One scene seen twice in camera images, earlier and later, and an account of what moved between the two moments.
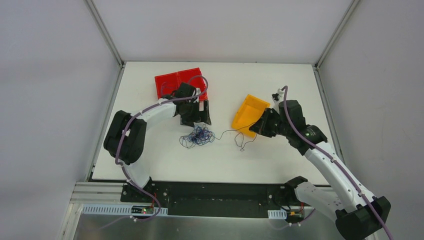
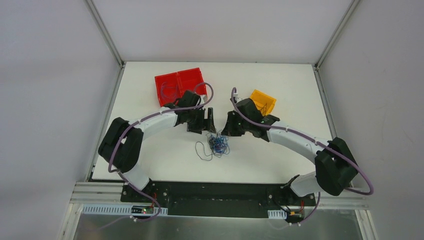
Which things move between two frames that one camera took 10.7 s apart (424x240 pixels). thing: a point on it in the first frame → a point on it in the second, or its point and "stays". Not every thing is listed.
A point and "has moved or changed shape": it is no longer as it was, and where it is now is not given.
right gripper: x=265 y=122 → x=236 y=124
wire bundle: x=200 y=135 → x=218 y=144
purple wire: x=166 y=87 stays
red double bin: x=166 y=84 stays
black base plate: x=212 y=199 stays
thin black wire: x=239 y=128 has moved or changed shape
